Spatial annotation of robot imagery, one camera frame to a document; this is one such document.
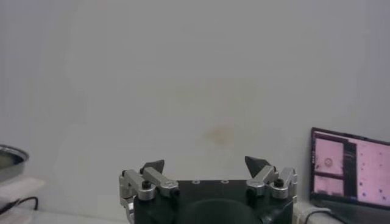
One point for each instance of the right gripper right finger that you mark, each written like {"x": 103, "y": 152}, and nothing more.
{"x": 263, "y": 176}

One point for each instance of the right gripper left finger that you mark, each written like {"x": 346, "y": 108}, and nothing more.
{"x": 158, "y": 179}

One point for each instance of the steel perforated steamer basket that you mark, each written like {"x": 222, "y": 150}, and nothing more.
{"x": 10, "y": 164}

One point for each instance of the grey laptop with pink screen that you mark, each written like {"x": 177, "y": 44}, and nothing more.
{"x": 350, "y": 170}

